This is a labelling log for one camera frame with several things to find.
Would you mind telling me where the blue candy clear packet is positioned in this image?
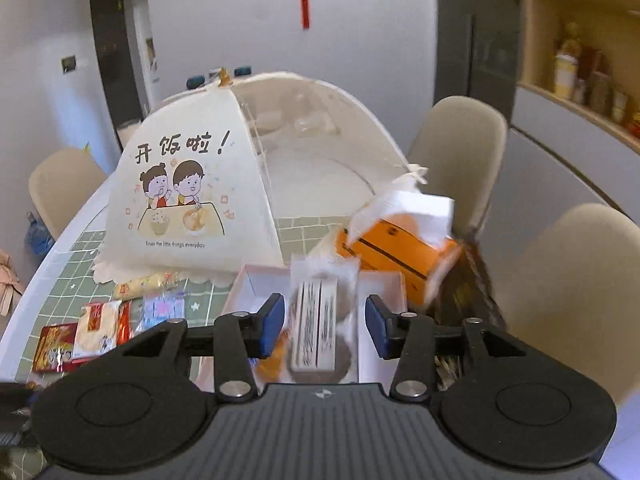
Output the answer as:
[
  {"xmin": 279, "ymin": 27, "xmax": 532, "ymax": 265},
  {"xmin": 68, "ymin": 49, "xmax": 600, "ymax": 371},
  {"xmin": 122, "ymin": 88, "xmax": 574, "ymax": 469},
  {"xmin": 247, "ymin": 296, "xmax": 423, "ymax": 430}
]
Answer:
[{"xmin": 138, "ymin": 292, "xmax": 186, "ymax": 332}]

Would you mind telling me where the white label cake packet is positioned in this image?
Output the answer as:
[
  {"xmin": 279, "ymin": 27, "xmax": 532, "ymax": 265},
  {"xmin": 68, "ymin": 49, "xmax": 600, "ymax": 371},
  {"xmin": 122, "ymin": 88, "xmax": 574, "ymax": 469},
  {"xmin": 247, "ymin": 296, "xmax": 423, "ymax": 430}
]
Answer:
[{"xmin": 288, "ymin": 257, "xmax": 359, "ymax": 384}]

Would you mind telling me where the pale yellow snack packet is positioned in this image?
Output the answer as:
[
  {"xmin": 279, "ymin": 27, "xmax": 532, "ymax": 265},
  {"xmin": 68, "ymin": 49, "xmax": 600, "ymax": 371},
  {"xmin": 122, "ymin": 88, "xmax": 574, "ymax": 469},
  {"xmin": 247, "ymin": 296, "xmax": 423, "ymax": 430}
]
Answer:
[{"xmin": 112, "ymin": 272, "xmax": 180, "ymax": 301}]

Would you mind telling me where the rice cracker packet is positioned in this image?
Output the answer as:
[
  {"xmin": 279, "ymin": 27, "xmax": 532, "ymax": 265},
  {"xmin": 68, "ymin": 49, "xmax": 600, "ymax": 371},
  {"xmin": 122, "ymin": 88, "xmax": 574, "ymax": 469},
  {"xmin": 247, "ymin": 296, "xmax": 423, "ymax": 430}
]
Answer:
[{"xmin": 72, "ymin": 300, "xmax": 130, "ymax": 361}]

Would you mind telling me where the dark red jerky packet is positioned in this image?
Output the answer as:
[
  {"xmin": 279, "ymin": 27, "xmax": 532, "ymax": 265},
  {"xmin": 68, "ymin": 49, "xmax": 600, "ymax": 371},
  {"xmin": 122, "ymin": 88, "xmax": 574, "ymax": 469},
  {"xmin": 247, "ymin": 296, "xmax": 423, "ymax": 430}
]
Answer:
[{"xmin": 32, "ymin": 323, "xmax": 77, "ymax": 374}]

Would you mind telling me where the round pastry clear packet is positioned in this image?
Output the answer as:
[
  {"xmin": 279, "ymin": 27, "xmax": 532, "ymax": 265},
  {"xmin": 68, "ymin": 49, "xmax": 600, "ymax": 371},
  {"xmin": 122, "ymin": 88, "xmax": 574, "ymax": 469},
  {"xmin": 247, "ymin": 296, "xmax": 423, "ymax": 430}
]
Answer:
[{"xmin": 254, "ymin": 328, "xmax": 291, "ymax": 385}]

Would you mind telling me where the pink open gift box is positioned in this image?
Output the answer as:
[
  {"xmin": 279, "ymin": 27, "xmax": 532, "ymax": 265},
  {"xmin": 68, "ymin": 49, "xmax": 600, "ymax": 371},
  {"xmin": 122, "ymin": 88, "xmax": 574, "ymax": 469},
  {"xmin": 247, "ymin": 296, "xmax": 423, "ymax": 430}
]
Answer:
[{"xmin": 222, "ymin": 266, "xmax": 407, "ymax": 390}]

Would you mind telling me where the black plum snack bag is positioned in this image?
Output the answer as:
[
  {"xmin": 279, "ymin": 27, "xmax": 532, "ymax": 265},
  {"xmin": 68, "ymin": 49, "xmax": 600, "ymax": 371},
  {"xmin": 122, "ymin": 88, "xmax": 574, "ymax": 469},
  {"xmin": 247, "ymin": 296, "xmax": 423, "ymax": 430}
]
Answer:
[{"xmin": 428, "ymin": 238, "xmax": 506, "ymax": 328}]

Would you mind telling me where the orange tissue box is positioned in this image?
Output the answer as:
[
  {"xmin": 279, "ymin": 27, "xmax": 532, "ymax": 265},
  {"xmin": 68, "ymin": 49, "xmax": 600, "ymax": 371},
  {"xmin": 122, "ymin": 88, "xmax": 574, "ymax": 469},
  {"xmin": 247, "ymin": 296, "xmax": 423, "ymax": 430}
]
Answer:
[{"xmin": 335, "ymin": 165, "xmax": 463, "ymax": 311}]

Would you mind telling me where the cream mesh food cover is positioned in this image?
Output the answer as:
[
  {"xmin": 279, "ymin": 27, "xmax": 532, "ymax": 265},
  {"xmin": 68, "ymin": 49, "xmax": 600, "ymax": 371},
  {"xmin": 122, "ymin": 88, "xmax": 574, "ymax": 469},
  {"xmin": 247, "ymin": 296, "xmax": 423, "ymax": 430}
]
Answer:
[{"xmin": 92, "ymin": 72, "xmax": 424, "ymax": 284}]

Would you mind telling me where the green checked tablecloth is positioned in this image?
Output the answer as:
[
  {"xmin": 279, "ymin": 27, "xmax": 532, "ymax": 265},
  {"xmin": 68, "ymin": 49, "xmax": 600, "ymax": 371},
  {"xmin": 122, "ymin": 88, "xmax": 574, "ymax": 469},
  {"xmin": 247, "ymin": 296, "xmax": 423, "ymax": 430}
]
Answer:
[{"xmin": 12, "ymin": 213, "xmax": 352, "ymax": 480}]

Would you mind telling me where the beige chair far right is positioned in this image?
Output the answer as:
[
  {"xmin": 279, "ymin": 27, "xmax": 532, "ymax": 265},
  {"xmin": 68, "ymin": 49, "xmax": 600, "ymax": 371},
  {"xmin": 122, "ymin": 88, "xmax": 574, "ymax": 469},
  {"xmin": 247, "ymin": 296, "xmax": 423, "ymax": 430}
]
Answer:
[{"xmin": 496, "ymin": 204, "xmax": 639, "ymax": 403}]

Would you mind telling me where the beige chair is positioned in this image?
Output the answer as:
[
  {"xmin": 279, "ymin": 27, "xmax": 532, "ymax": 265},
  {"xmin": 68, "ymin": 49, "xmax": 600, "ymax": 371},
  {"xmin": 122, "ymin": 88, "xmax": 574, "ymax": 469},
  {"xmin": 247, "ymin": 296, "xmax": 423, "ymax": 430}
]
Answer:
[
  {"xmin": 28, "ymin": 148, "xmax": 107, "ymax": 240},
  {"xmin": 408, "ymin": 96, "xmax": 508, "ymax": 238},
  {"xmin": 496, "ymin": 204, "xmax": 639, "ymax": 403}
]

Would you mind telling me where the blue water bottle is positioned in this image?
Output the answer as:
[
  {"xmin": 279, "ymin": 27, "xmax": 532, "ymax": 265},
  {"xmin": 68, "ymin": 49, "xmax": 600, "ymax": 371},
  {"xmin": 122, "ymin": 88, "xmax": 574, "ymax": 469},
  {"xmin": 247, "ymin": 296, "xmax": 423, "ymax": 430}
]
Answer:
[{"xmin": 25, "ymin": 211, "xmax": 54, "ymax": 259}]

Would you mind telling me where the pink jacket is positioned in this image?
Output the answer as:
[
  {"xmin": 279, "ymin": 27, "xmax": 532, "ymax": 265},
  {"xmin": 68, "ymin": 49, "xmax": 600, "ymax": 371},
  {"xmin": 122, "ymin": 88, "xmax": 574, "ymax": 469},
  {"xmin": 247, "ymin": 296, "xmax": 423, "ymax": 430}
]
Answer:
[{"xmin": 0, "ymin": 250, "xmax": 25, "ymax": 318}]

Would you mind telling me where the beige chair left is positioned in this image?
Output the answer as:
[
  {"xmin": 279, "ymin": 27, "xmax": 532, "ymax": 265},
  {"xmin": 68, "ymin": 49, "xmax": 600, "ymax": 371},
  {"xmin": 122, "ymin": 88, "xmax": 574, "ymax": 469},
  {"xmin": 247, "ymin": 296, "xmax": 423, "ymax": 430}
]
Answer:
[{"xmin": 28, "ymin": 148, "xmax": 107, "ymax": 240}]

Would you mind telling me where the wooden wall shelf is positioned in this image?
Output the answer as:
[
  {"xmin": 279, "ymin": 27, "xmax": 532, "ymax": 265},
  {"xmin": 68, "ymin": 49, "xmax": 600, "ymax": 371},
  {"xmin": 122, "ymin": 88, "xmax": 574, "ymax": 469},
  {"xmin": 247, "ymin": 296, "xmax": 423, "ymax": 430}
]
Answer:
[{"xmin": 518, "ymin": 0, "xmax": 639, "ymax": 153}]

